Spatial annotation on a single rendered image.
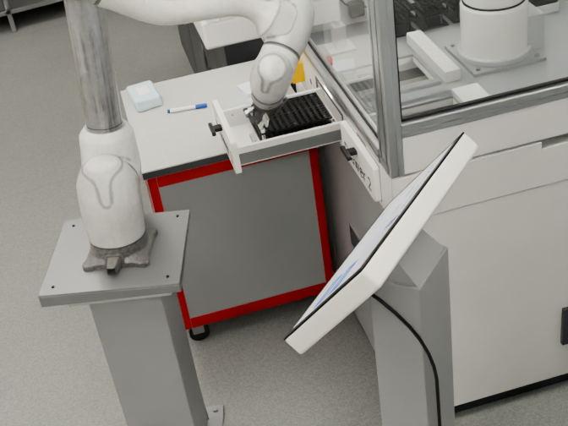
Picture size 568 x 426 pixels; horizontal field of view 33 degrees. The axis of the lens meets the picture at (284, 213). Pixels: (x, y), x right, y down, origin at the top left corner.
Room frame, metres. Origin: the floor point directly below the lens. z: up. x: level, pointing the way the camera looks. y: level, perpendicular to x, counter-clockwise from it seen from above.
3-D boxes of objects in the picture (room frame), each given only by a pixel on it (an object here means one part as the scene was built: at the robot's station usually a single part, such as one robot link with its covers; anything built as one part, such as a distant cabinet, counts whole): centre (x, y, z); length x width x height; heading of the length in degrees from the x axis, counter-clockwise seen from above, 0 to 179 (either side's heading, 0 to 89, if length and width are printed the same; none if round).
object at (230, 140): (2.53, 0.14, 0.87); 0.29 x 0.02 x 0.11; 10
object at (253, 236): (2.94, 0.19, 0.38); 0.62 x 0.58 x 0.76; 10
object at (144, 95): (3.07, 0.42, 0.78); 0.15 x 0.10 x 0.04; 17
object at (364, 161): (2.27, -0.23, 0.87); 0.29 x 0.02 x 0.11; 10
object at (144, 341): (2.14, 0.45, 0.38); 0.30 x 0.30 x 0.76; 86
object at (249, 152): (2.56, -0.07, 0.86); 0.40 x 0.26 x 0.06; 100
